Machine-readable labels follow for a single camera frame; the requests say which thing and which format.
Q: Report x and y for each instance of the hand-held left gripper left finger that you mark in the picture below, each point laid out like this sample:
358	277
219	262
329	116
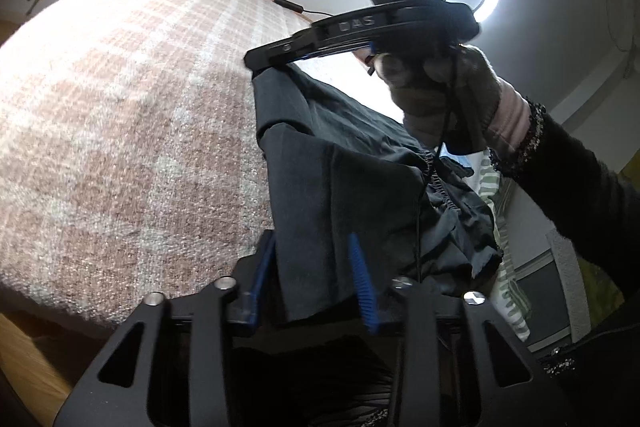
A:
265	267

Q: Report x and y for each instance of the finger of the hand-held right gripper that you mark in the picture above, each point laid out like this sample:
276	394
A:
280	52

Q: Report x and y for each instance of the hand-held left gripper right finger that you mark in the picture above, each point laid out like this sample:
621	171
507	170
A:
362	282

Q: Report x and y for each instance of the black pants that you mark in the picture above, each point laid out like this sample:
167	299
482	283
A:
320	207

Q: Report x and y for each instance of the person's right forearm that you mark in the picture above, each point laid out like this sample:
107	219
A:
575	182

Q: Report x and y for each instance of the person's right hand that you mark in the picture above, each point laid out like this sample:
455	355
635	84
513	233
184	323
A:
430	92

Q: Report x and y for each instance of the person's striped clothing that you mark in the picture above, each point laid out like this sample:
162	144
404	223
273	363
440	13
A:
360	387

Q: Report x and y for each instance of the green striped white cloth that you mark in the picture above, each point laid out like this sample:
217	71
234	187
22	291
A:
510	302

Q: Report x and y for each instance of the plaid bed blanket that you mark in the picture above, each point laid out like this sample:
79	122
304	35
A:
125	132

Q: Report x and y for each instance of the person's black top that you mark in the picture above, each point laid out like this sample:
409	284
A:
595	372

